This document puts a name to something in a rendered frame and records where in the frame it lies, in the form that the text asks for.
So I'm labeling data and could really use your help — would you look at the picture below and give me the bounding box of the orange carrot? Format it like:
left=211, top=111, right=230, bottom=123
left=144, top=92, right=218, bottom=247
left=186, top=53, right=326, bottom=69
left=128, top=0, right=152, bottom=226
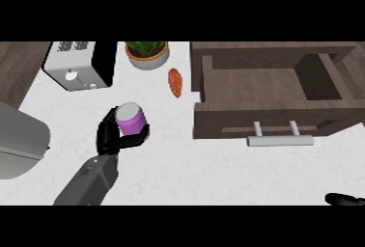
left=167, top=68, right=183, bottom=99

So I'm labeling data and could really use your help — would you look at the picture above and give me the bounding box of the potted green plant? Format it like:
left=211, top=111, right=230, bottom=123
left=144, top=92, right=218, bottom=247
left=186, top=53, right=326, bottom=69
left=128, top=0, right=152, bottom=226
left=124, top=41, right=171, bottom=71

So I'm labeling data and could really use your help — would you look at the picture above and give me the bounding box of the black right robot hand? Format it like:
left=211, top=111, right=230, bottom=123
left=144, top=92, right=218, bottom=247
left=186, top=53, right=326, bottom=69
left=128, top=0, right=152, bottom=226
left=323, top=192, right=365, bottom=206

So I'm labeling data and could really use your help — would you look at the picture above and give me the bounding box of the white toaster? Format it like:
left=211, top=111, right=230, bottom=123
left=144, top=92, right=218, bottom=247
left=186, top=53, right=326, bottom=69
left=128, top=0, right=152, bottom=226
left=41, top=41, right=118, bottom=93

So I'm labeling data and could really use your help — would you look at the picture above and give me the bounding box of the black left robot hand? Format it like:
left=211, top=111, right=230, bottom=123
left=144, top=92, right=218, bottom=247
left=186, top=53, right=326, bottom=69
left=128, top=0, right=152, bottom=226
left=96, top=106, right=150, bottom=156

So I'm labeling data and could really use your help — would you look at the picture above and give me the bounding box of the grey rounded appliance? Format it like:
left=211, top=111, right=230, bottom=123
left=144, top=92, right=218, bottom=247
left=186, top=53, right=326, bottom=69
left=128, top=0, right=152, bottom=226
left=0, top=101, right=53, bottom=180

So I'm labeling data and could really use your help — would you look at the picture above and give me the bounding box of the brown wooden cabinet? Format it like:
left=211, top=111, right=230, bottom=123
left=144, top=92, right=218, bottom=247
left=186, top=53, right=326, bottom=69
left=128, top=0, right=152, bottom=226
left=189, top=41, right=365, bottom=97

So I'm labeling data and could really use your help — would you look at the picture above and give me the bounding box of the purple can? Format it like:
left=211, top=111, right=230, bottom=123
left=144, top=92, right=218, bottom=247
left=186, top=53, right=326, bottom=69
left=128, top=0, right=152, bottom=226
left=113, top=101, right=146, bottom=137

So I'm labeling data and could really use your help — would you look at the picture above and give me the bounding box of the brown wooden drawer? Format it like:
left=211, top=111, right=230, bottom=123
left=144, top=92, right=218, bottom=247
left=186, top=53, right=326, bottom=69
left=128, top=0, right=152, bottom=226
left=190, top=52, right=365, bottom=140

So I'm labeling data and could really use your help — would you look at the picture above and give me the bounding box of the silver drawer handle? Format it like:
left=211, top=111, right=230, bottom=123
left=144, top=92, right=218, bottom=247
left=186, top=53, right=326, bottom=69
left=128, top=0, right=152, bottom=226
left=245, top=120, right=316, bottom=148

